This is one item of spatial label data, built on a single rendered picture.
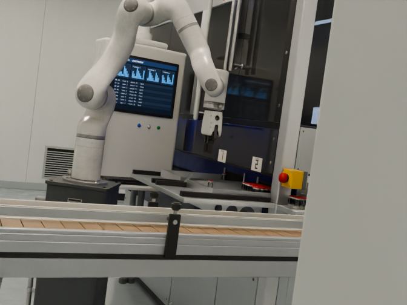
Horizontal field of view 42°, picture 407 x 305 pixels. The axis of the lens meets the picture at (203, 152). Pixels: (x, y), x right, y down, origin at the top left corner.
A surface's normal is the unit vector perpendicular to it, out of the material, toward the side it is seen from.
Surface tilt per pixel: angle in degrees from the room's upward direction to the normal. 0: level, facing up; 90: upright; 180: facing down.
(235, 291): 90
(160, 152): 90
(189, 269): 90
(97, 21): 90
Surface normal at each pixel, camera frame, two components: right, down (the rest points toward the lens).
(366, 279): -0.90, -0.10
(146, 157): 0.52, 0.11
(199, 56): -0.44, -0.66
